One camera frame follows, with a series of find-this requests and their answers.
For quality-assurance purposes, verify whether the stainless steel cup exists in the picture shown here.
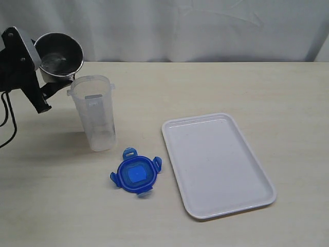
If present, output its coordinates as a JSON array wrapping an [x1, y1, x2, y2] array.
[[34, 32, 84, 83]]

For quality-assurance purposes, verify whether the blue snap-lock container lid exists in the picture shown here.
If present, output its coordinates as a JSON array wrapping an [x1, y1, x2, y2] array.
[[109, 147, 162, 196]]

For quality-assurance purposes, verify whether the clear tall plastic container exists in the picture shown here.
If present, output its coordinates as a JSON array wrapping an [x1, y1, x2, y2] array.
[[67, 75, 116, 152]]

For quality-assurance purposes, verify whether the white rectangular plastic tray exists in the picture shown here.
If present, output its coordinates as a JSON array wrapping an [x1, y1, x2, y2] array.
[[161, 113, 277, 220]]

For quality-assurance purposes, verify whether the white backdrop curtain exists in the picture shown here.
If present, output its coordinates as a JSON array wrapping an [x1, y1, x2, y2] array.
[[1, 0, 328, 62]]

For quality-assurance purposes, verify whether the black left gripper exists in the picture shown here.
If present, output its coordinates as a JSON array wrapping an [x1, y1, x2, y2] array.
[[1, 26, 72, 114]]

